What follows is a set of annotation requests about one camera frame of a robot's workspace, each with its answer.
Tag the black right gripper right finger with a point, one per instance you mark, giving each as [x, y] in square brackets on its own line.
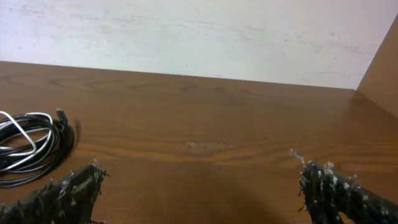
[328, 196]

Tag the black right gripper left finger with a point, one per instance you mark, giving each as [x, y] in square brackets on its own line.
[69, 200]

